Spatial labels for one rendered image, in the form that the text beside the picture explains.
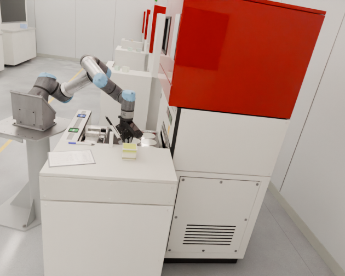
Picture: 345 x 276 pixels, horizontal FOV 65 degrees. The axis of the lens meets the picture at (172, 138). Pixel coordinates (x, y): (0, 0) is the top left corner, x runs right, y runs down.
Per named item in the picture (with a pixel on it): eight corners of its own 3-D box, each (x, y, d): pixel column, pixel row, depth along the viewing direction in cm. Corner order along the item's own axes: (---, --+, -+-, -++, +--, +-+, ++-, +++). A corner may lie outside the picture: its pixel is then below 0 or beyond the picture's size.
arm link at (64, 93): (49, 84, 206) (99, 54, 180) (65, 95, 216) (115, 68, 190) (45, 96, 199) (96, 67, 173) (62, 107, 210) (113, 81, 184)
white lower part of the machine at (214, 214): (213, 201, 283) (231, 130, 251) (241, 266, 209) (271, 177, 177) (146, 197, 271) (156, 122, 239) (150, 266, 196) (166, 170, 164)
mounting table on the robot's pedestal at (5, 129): (-17, 145, 183) (-19, 128, 178) (27, 125, 224) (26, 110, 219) (45, 159, 179) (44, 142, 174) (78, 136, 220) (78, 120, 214)
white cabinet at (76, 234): (147, 211, 253) (159, 131, 221) (154, 314, 165) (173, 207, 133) (76, 208, 242) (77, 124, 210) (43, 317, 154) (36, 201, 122)
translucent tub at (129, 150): (135, 154, 146) (136, 143, 143) (136, 161, 139) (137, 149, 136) (121, 153, 144) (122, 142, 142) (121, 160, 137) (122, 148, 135)
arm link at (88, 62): (82, 44, 175) (105, 72, 141) (95, 55, 183) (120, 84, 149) (70, 57, 176) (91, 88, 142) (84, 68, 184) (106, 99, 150)
